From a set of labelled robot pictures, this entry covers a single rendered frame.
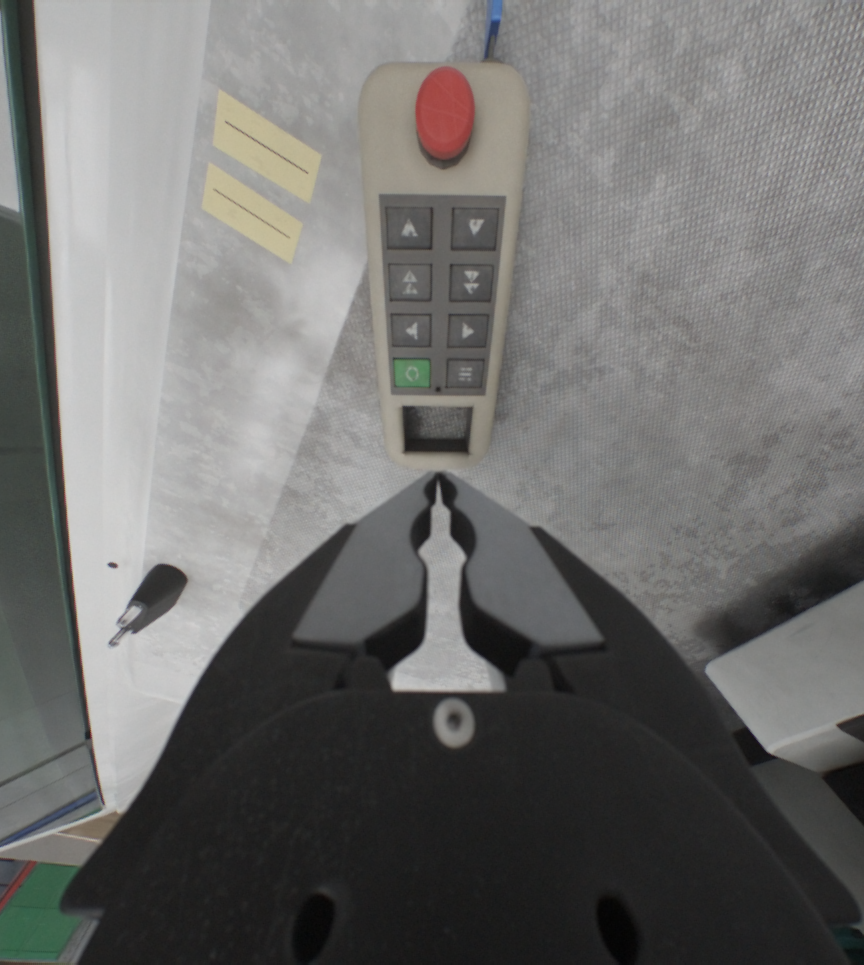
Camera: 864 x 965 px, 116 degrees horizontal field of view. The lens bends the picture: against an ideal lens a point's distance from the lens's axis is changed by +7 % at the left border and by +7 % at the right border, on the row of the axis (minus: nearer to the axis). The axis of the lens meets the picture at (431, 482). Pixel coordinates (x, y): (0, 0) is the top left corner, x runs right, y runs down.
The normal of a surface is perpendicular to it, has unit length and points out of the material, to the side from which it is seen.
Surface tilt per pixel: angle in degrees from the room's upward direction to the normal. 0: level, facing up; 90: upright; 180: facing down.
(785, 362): 0
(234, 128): 0
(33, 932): 90
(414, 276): 0
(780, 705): 90
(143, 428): 30
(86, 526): 26
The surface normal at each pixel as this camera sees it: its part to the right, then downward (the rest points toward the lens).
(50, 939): 0.50, -0.76
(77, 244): 0.37, 0.63
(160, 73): -0.47, 0.17
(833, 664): -0.85, -0.47
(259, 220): 0.00, 0.48
